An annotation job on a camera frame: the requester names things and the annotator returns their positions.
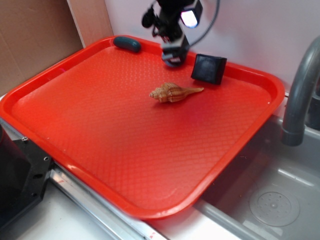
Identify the aluminium rail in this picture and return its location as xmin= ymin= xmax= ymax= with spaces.
xmin=0 ymin=117 xmax=161 ymax=240

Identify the grey braided cable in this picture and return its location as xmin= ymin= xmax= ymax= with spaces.
xmin=188 ymin=0 xmax=221 ymax=48

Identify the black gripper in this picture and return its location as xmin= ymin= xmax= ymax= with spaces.
xmin=141 ymin=0 xmax=203 ymax=63

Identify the black box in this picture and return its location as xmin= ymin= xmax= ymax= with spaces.
xmin=191 ymin=54 xmax=227 ymax=85

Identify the dark teal oblong object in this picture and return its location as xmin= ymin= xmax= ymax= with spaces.
xmin=113 ymin=36 xmax=141 ymax=53

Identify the black mounting block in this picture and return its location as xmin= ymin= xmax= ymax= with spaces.
xmin=0 ymin=127 xmax=53 ymax=230

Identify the striped tan seashell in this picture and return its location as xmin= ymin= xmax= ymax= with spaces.
xmin=149 ymin=82 xmax=204 ymax=103

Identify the grey faucet spout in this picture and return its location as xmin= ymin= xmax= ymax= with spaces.
xmin=280 ymin=37 xmax=320 ymax=146

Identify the blue dimpled ball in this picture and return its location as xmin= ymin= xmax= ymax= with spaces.
xmin=161 ymin=52 xmax=186 ymax=68

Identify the grey toy sink basin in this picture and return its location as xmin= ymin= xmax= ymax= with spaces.
xmin=152 ymin=93 xmax=320 ymax=240

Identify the brown cardboard panel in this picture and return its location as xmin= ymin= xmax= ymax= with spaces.
xmin=0 ymin=0 xmax=83 ymax=95

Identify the red plastic tray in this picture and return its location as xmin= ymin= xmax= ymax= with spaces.
xmin=0 ymin=37 xmax=285 ymax=220

